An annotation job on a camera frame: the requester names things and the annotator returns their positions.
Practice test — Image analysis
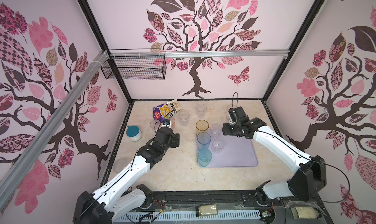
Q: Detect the lilac plastic tray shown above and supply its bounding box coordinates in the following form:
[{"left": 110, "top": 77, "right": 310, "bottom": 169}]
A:
[{"left": 196, "top": 133, "right": 258, "bottom": 168}]

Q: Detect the clear ribbed glass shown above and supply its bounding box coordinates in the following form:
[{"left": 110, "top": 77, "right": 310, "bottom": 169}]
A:
[{"left": 211, "top": 137, "right": 226, "bottom": 154}]

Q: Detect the yellow tall glass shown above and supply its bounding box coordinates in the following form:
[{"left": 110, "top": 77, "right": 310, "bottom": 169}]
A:
[{"left": 195, "top": 120, "right": 210, "bottom": 135}]

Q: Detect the blue tall glass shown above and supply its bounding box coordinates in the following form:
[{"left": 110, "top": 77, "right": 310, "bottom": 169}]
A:
[{"left": 196, "top": 132, "right": 211, "bottom": 151}]

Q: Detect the teal frosted glass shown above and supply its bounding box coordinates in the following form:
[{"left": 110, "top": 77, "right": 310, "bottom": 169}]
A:
[{"left": 197, "top": 148, "right": 212, "bottom": 167}]

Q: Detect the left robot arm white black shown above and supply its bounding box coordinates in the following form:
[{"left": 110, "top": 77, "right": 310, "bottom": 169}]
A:
[{"left": 72, "top": 119, "right": 180, "bottom": 224}]

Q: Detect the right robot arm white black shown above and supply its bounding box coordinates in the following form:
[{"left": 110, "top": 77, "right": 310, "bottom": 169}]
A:
[{"left": 222, "top": 107, "right": 329, "bottom": 206}]

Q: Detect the white jar teal lid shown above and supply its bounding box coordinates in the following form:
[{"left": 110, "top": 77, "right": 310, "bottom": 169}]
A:
[{"left": 126, "top": 126, "right": 142, "bottom": 142}]

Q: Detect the pink small glass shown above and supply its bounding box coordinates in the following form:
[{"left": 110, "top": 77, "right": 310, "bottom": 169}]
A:
[{"left": 169, "top": 117, "right": 175, "bottom": 130}]

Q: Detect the clear glass back row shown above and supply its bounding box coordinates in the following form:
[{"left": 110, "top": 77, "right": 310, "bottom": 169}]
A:
[{"left": 195, "top": 104, "right": 207, "bottom": 118}]

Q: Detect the purple snack bag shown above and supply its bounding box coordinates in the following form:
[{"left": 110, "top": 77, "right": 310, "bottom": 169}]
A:
[{"left": 152, "top": 99, "right": 182, "bottom": 122}]

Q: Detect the small beige box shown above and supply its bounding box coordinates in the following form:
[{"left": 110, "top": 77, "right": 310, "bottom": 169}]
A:
[{"left": 196, "top": 204, "right": 218, "bottom": 217}]

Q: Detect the beige cylinder in wrap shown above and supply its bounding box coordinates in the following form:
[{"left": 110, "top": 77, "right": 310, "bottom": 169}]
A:
[{"left": 291, "top": 206, "right": 321, "bottom": 219}]

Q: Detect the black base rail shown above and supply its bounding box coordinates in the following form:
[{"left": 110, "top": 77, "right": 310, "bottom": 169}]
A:
[{"left": 137, "top": 190, "right": 325, "bottom": 210}]

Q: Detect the black wire basket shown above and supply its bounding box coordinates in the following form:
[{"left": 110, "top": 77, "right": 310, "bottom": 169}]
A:
[{"left": 101, "top": 48, "right": 167, "bottom": 81}]

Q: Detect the white slotted cable duct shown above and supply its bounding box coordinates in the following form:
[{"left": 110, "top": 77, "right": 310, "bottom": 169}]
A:
[{"left": 114, "top": 210, "right": 260, "bottom": 224}]

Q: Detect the aluminium rail back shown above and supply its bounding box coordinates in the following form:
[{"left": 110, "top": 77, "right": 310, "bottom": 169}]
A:
[{"left": 110, "top": 49, "right": 290, "bottom": 58}]

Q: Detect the aluminium rail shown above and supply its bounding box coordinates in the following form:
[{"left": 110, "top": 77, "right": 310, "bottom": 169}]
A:
[
  {"left": 110, "top": 49, "right": 290, "bottom": 58},
  {"left": 1, "top": 50, "right": 108, "bottom": 208}
]

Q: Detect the aluminium rail left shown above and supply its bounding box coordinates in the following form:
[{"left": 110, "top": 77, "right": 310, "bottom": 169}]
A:
[{"left": 1, "top": 50, "right": 108, "bottom": 208}]

